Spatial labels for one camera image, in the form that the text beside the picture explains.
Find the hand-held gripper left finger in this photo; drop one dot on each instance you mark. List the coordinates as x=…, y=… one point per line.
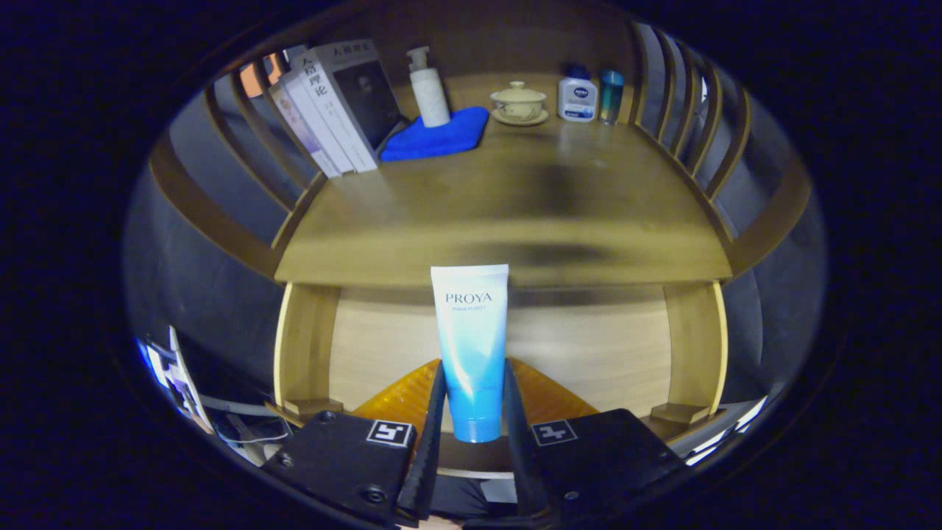
x=427, y=471

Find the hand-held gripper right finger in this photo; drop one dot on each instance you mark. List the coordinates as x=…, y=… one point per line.
x=519, y=471

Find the blue and white tube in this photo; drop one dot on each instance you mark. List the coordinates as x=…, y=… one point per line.
x=471, y=346

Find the wooden drawer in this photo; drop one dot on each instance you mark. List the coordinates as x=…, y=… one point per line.
x=589, y=353

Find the wooden countertop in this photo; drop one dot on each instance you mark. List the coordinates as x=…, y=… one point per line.
x=515, y=221

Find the wooden cabinet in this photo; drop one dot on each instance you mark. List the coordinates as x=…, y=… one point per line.
x=765, y=221

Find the blue cloth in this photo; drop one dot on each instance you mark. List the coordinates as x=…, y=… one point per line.
x=441, y=136

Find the lilac book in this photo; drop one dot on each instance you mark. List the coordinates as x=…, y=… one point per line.
x=305, y=136

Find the beige lidded teacup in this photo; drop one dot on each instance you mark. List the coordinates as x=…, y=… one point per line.
x=519, y=103

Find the white pump bottle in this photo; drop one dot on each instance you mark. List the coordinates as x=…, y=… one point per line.
x=432, y=96

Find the white lotion bottle blue cap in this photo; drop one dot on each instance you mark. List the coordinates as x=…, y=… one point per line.
x=577, y=99

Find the white book with dark cover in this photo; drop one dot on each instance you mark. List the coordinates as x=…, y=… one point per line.
x=364, y=96

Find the teal bottle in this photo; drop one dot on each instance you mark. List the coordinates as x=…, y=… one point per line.
x=611, y=99

